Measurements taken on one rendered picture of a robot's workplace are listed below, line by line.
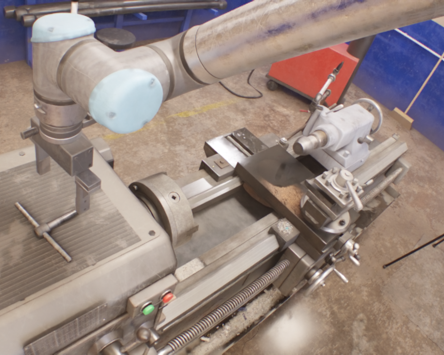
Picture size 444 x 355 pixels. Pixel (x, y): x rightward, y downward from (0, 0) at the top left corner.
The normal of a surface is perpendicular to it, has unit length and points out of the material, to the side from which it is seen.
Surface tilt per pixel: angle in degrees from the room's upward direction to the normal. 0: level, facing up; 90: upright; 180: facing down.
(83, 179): 0
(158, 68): 44
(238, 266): 36
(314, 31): 109
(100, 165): 0
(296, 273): 90
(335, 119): 0
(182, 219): 52
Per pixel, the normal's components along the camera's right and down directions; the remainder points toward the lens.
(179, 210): 0.61, -0.16
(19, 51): 0.65, 0.64
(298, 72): -0.44, 0.53
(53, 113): -0.03, 0.69
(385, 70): -0.71, 0.33
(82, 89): -0.51, 0.25
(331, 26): -0.37, 0.79
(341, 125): 0.26, -0.69
